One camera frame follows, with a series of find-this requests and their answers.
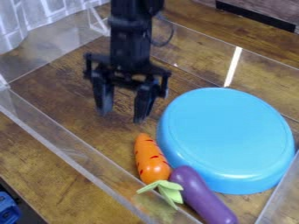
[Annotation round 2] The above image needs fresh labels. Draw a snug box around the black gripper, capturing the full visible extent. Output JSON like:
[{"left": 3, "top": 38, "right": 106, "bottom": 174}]
[{"left": 83, "top": 53, "right": 172, "bottom": 123}]

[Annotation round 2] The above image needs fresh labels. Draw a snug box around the orange toy carrot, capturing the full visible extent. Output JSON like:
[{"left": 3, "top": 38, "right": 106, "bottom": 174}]
[{"left": 135, "top": 133, "right": 183, "bottom": 209}]

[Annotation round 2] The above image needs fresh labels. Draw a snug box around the purple toy eggplant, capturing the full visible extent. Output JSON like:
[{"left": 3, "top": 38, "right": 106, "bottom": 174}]
[{"left": 170, "top": 165, "right": 239, "bottom": 224}]

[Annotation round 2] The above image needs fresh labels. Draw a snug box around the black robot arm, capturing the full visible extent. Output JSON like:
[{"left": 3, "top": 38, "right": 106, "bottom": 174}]
[{"left": 84, "top": 0, "right": 172, "bottom": 123}]

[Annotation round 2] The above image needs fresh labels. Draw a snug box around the blue round plate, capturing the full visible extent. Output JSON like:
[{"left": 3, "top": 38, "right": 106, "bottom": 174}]
[{"left": 156, "top": 87, "right": 295, "bottom": 194}]

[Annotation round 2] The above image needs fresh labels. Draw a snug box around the white curtain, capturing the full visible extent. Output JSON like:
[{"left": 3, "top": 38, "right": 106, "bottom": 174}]
[{"left": 0, "top": 0, "right": 110, "bottom": 54}]

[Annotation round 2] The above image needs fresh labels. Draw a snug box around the dark baseboard strip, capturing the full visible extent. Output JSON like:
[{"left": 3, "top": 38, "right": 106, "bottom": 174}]
[{"left": 215, "top": 0, "right": 295, "bottom": 33}]

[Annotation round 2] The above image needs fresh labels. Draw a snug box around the blue object at corner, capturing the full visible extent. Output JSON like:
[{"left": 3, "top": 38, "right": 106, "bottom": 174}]
[{"left": 0, "top": 192, "right": 22, "bottom": 224}]

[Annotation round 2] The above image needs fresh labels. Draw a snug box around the black cable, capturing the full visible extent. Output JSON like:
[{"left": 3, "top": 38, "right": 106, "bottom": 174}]
[{"left": 150, "top": 12, "right": 175, "bottom": 48}]

